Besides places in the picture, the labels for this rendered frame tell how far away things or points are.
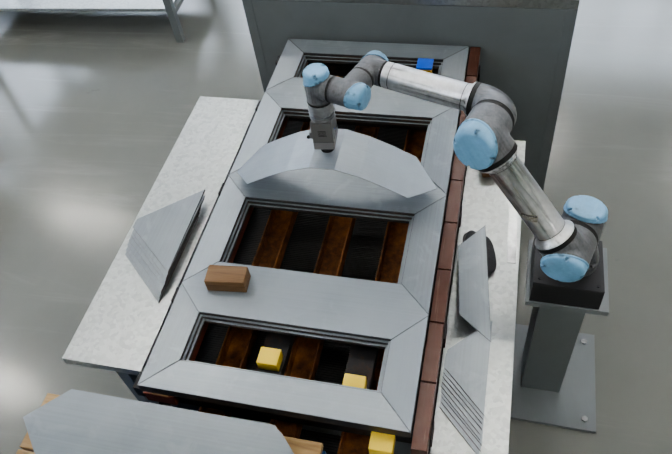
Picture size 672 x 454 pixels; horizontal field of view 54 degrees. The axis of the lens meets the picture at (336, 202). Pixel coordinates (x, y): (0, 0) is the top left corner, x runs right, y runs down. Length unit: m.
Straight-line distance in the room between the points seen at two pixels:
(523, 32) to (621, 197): 1.05
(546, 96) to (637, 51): 1.40
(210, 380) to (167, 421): 0.15
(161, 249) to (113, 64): 2.47
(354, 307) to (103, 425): 0.73
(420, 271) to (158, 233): 0.89
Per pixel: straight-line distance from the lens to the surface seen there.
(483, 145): 1.66
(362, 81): 1.86
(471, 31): 2.71
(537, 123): 3.00
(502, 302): 2.11
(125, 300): 2.22
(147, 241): 2.28
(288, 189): 2.20
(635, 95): 3.92
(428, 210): 2.10
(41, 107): 4.44
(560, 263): 1.85
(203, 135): 2.63
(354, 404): 1.76
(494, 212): 2.32
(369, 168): 2.04
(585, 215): 1.93
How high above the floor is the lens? 2.45
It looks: 49 degrees down
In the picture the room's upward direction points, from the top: 9 degrees counter-clockwise
